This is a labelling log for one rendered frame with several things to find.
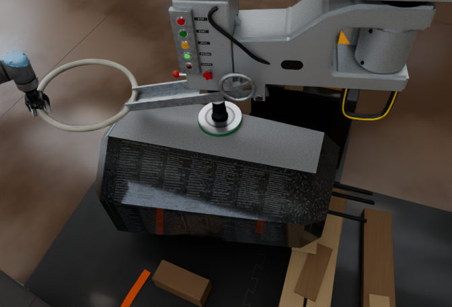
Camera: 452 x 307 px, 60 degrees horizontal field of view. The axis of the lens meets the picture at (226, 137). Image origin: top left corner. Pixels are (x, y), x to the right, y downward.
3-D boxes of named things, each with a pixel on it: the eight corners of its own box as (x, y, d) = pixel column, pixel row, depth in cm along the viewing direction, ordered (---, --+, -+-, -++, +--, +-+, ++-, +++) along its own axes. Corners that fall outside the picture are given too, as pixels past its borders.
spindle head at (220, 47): (276, 64, 176) (281, -31, 141) (272, 99, 162) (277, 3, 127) (198, 61, 181) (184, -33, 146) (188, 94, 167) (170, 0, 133)
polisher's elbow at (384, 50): (346, 48, 157) (356, 4, 142) (392, 40, 158) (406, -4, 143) (365, 79, 145) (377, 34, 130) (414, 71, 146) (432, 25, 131)
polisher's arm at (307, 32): (391, 79, 171) (428, -30, 133) (397, 117, 156) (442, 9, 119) (224, 70, 181) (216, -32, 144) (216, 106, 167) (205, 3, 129)
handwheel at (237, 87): (258, 87, 163) (258, 59, 152) (255, 104, 157) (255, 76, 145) (222, 85, 165) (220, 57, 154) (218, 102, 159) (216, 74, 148)
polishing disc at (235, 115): (222, 141, 183) (222, 139, 182) (190, 120, 192) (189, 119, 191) (250, 114, 192) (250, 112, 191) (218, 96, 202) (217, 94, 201)
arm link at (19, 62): (-3, 53, 161) (22, 45, 165) (9, 75, 171) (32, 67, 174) (3, 66, 156) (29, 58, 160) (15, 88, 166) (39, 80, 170)
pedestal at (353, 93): (271, 97, 316) (274, 17, 259) (354, 114, 299) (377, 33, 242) (245, 159, 278) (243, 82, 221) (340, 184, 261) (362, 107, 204)
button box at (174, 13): (201, 70, 156) (192, 7, 135) (200, 74, 155) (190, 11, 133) (181, 69, 158) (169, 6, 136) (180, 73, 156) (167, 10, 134)
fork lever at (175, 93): (272, 71, 177) (269, 63, 174) (268, 101, 165) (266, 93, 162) (138, 89, 199) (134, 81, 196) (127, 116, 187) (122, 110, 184)
